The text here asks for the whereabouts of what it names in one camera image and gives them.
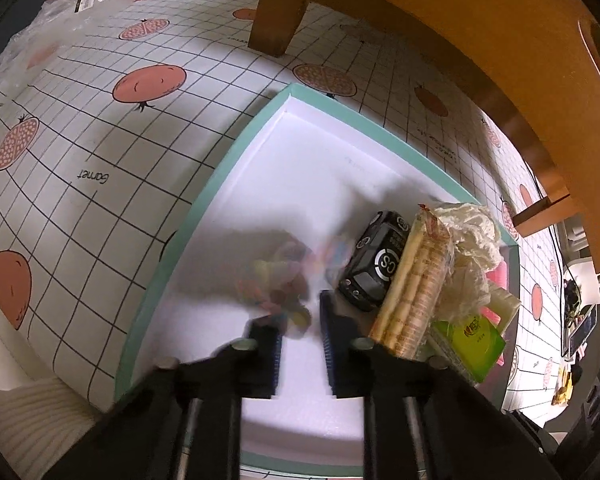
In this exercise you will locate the black toy car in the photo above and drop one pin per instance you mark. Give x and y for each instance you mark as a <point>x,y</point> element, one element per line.
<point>368,275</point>

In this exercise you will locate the biscuit packet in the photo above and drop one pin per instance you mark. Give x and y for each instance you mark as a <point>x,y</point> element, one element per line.
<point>408,308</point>

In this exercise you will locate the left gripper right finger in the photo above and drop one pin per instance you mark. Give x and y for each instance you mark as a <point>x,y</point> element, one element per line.
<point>338,333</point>

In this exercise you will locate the pastel flower hair clip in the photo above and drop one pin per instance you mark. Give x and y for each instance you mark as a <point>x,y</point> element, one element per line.
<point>280,283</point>

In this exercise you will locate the white tray with teal rim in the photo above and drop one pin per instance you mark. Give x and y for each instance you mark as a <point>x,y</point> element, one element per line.
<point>305,170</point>

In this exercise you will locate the clutter of small toys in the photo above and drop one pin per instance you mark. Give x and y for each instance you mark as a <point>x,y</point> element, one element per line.
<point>580,319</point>

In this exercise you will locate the pomegranate patterned grid mat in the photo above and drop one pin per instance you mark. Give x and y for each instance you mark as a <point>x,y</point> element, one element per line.
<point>104,153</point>

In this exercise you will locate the green tissue pack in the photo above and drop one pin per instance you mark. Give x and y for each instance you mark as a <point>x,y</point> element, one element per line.
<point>472,346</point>

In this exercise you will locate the wooden nightstand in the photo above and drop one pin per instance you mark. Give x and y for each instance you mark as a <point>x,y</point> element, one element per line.
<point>533,66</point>

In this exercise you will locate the cream lace cloth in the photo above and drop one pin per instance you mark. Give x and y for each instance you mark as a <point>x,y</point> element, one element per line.
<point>476,240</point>

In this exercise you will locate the clear plastic bag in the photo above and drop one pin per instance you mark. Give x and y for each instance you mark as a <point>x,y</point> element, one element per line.
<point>59,25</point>

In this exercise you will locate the white shelf unit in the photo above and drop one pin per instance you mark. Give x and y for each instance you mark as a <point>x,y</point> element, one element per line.
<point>576,262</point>

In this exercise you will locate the pink comb toy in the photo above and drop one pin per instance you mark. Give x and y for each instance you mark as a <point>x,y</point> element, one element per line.
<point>497,277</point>

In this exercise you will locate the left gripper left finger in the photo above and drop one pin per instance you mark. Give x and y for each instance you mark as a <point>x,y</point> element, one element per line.
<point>264,375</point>

